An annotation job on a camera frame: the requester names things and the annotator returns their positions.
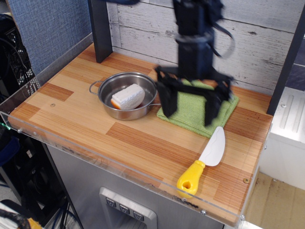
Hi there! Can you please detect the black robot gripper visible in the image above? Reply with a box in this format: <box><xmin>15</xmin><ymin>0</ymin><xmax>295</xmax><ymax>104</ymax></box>
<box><xmin>155</xmin><ymin>41</ymin><xmax>232</xmax><ymax>126</ymax></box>

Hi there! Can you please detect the white orange mushroom stem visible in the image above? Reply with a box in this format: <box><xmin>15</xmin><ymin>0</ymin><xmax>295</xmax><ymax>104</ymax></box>
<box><xmin>111</xmin><ymin>84</ymin><xmax>145</xmax><ymax>110</ymax></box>

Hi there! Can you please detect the small stainless steel pot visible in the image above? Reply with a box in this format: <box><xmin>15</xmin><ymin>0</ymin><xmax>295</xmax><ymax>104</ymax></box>
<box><xmin>89</xmin><ymin>72</ymin><xmax>160</xmax><ymax>120</ymax></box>

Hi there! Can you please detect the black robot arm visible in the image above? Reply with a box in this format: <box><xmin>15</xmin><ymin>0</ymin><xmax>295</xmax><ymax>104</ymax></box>
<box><xmin>155</xmin><ymin>0</ymin><xmax>233</xmax><ymax>126</ymax></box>

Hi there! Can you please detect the green folded cloth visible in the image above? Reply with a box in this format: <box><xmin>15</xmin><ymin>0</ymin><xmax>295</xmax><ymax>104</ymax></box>
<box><xmin>157</xmin><ymin>92</ymin><xmax>239</xmax><ymax>138</ymax></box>

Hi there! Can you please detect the white ribbed appliance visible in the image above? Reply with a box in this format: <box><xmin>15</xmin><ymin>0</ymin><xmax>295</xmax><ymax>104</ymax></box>
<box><xmin>259</xmin><ymin>87</ymin><xmax>305</xmax><ymax>189</ymax></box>

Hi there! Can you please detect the silver button control panel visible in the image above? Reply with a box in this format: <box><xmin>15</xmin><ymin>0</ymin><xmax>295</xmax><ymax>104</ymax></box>
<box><xmin>99</xmin><ymin>187</ymin><xmax>158</xmax><ymax>229</ymax></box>

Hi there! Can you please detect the stainless steel cabinet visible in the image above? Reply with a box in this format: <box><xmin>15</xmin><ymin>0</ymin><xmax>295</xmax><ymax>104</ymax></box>
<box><xmin>48</xmin><ymin>146</ymin><xmax>224</xmax><ymax>229</ymax></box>

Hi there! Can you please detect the black plastic crate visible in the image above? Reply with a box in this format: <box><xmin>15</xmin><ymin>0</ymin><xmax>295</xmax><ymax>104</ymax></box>
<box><xmin>0</xmin><ymin>14</ymin><xmax>35</xmax><ymax>92</ymax></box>

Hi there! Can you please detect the yellow handled white toy knife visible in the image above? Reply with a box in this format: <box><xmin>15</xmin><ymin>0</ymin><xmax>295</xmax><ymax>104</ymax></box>
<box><xmin>176</xmin><ymin>126</ymin><xmax>225</xmax><ymax>198</ymax></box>

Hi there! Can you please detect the dark grey right post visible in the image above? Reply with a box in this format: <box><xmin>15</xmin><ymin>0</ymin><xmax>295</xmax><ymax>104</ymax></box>
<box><xmin>267</xmin><ymin>0</ymin><xmax>305</xmax><ymax>115</ymax></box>

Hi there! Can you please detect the dark grey post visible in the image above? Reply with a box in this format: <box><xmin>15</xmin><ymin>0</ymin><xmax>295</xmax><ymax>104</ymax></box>
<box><xmin>88</xmin><ymin>0</ymin><xmax>113</xmax><ymax>63</ymax></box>
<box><xmin>267</xmin><ymin>0</ymin><xmax>305</xmax><ymax>115</ymax></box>

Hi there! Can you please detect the dark grey left post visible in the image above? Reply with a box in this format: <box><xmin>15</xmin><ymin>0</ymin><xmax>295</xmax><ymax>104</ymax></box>
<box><xmin>88</xmin><ymin>0</ymin><xmax>113</xmax><ymax>63</ymax></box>

